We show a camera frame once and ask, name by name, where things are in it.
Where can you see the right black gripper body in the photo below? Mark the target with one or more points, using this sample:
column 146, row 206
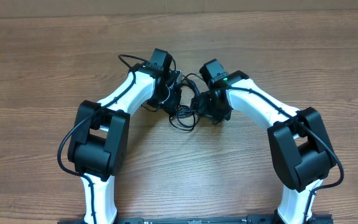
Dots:
column 209, row 109

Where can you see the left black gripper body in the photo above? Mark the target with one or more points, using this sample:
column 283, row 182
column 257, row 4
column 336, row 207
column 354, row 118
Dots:
column 168, row 99

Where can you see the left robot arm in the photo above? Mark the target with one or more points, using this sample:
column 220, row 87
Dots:
column 95, row 148

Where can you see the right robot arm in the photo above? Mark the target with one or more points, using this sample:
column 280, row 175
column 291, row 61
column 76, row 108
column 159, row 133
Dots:
column 300, row 148

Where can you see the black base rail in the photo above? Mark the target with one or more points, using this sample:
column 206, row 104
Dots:
column 197, row 221

